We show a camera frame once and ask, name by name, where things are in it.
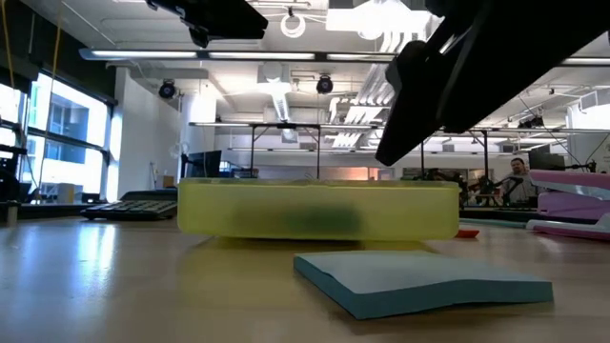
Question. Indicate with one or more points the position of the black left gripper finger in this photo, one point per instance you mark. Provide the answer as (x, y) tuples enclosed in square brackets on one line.
[(229, 21)]

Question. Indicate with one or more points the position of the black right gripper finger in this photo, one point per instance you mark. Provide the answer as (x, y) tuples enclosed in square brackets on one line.
[(414, 95), (486, 81)]

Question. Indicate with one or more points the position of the red marker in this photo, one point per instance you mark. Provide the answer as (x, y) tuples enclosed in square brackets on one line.
[(468, 234)]

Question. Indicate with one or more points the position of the blue sticky note pad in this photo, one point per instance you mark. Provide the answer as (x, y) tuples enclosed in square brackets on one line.
[(410, 281)]

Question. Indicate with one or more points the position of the yellow-green translucent pencil case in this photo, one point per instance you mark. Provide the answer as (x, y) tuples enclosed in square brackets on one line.
[(238, 209)]

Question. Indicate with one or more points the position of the long ceiling light bar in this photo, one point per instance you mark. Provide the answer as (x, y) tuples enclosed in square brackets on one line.
[(262, 55)]

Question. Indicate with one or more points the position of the black computer monitor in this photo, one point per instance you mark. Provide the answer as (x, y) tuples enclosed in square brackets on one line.
[(545, 159), (205, 164)]

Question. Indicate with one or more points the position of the person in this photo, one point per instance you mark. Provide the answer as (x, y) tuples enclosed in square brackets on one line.
[(519, 183)]

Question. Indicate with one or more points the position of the pink stapler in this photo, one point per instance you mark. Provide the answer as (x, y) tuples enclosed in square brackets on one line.
[(572, 205)]

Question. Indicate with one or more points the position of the large window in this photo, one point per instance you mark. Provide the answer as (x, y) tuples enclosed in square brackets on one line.
[(67, 143)]

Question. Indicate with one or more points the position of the black calculator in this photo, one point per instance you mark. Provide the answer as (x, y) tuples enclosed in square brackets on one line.
[(133, 208)]

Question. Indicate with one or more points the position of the black ceiling camera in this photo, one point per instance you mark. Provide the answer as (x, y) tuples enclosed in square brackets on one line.
[(324, 85), (167, 89)]

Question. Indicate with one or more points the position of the black background rig frame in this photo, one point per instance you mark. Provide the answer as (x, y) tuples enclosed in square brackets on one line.
[(286, 126)]

